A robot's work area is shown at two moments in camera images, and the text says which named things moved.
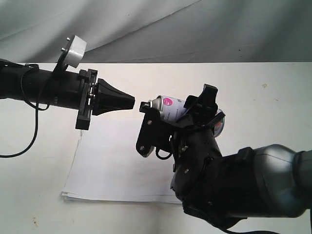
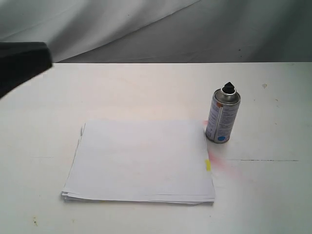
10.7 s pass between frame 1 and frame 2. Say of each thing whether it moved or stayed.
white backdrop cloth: stayed
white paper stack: stayed
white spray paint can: moved
